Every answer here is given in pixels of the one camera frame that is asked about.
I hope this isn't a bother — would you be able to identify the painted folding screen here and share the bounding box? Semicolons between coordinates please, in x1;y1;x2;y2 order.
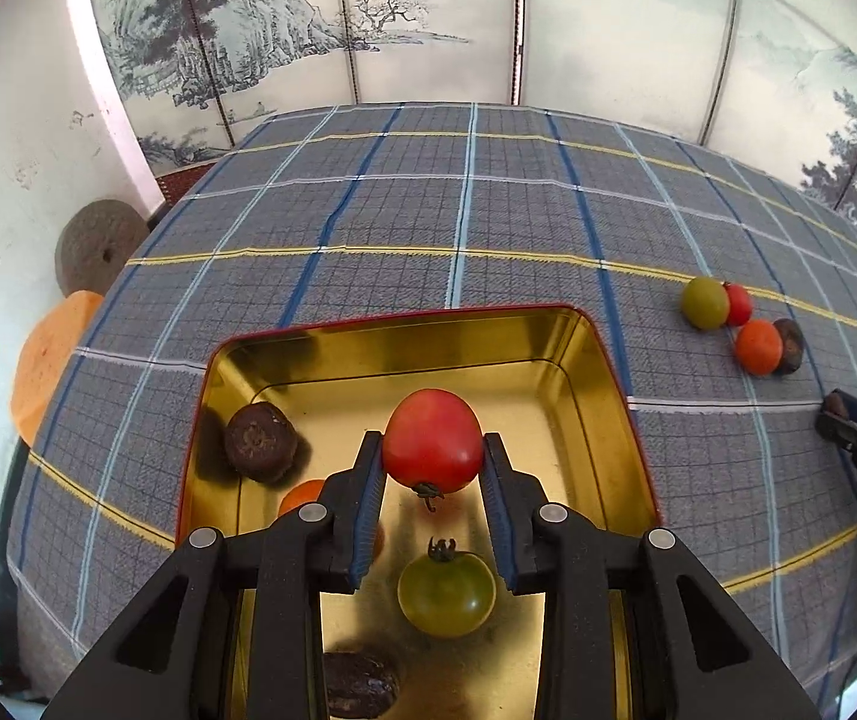
92;0;857;229

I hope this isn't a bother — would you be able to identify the small orange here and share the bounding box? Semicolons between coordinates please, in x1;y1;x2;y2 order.
275;478;386;559

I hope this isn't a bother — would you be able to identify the red gold metal tin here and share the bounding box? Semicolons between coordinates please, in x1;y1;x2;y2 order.
176;305;661;718

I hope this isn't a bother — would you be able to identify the orange plastic stool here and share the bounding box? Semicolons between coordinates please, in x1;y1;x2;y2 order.
10;291;103;445

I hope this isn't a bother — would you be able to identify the dark brown dried fruit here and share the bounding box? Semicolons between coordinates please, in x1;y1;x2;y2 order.
223;401;298;484

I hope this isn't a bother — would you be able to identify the grey millstone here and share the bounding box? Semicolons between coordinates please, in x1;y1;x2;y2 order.
54;199;149;296

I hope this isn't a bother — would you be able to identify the orange tangerine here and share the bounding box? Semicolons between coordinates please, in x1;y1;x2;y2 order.
734;319;783;377

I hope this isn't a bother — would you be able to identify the dark brown mangosteen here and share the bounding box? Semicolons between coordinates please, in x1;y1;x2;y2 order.
773;317;805;376

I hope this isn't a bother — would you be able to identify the large red tomato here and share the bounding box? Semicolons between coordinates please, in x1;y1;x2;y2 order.
381;388;483;496

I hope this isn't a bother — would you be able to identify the yellow green tomato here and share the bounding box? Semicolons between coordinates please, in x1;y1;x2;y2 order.
680;277;729;332

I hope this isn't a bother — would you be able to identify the grey plaid tablecloth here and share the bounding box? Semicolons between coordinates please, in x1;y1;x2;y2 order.
7;104;857;713

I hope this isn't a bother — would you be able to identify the dark brown round fruit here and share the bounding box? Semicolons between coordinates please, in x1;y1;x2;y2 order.
324;650;401;718

